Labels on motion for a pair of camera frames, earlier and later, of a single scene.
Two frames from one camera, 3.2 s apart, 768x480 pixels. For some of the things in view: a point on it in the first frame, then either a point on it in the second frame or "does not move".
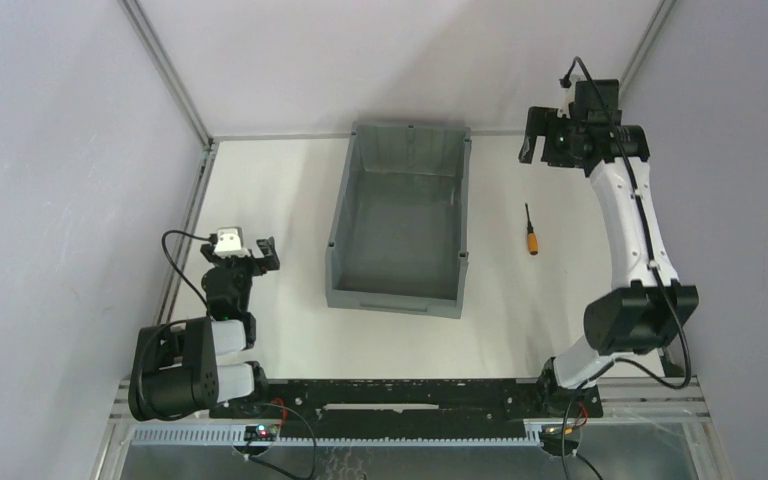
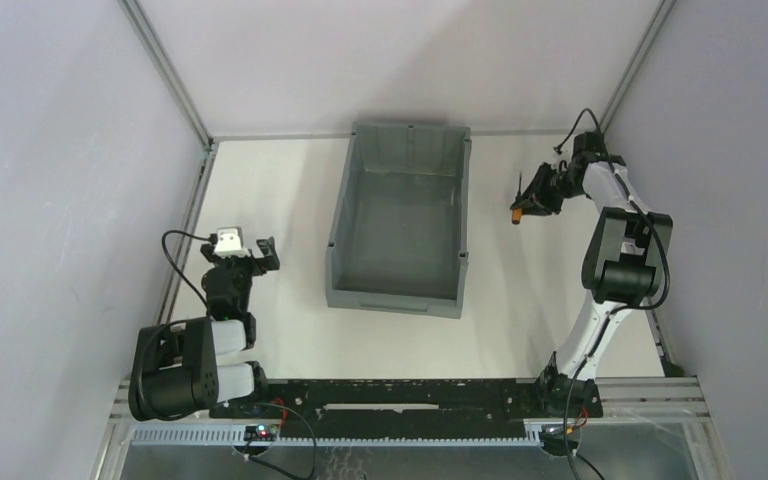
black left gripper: [247, 262] does not move
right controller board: [551, 439] does not move
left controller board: [261, 433] does not move
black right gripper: [537, 132] → [538, 192]
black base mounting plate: [412, 401] does not move
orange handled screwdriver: [533, 239] → [517, 213]
